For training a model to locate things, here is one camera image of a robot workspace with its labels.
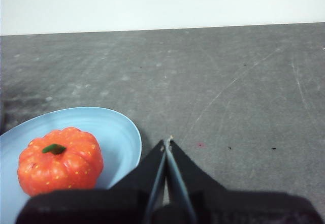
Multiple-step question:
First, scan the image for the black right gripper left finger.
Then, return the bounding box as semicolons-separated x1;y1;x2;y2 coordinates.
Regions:
16;139;168;224

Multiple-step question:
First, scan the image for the orange toy pumpkin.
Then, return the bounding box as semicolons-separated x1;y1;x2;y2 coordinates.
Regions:
17;126;105;198

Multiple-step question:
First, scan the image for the blue round plate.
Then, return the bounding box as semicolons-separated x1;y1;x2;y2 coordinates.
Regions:
0;106;143;224

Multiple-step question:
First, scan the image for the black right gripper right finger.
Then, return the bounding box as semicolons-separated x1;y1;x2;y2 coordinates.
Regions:
168;140;321;224

